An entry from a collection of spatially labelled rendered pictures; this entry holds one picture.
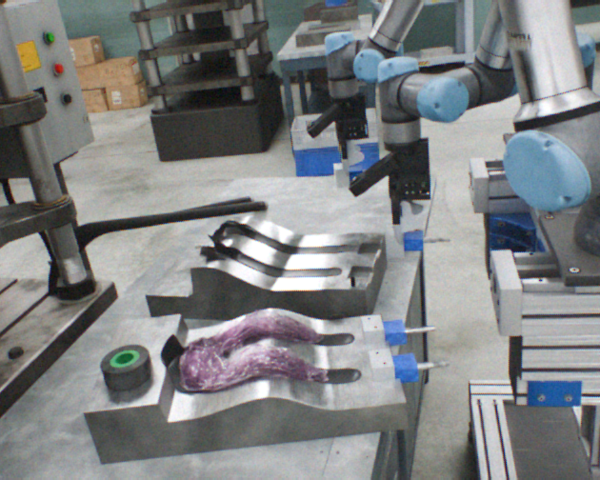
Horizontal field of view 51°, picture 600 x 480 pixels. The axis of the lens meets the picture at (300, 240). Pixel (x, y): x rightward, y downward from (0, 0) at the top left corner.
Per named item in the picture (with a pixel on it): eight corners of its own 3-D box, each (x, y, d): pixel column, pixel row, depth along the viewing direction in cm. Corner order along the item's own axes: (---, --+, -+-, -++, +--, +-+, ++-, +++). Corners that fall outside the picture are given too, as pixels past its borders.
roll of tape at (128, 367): (99, 373, 106) (94, 356, 104) (145, 354, 109) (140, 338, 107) (112, 397, 99) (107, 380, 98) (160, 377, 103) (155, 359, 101)
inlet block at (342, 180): (381, 176, 176) (380, 157, 173) (384, 182, 171) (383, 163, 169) (335, 182, 176) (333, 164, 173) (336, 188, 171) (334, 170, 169)
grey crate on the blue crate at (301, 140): (377, 127, 469) (376, 108, 462) (378, 144, 432) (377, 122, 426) (297, 134, 478) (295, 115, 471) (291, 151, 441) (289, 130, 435)
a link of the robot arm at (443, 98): (487, 70, 106) (445, 64, 115) (433, 83, 102) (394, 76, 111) (487, 115, 109) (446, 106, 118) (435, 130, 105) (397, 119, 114)
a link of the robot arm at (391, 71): (393, 66, 110) (368, 62, 117) (397, 127, 115) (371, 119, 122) (430, 57, 113) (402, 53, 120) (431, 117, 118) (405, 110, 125)
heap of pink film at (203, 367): (323, 329, 118) (318, 293, 115) (330, 389, 102) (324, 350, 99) (188, 345, 119) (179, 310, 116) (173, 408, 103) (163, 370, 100)
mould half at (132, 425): (383, 336, 124) (379, 289, 119) (408, 429, 100) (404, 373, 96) (134, 367, 125) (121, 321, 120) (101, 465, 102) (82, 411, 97)
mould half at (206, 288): (387, 266, 150) (383, 214, 144) (369, 328, 127) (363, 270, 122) (197, 263, 164) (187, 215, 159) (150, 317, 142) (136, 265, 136)
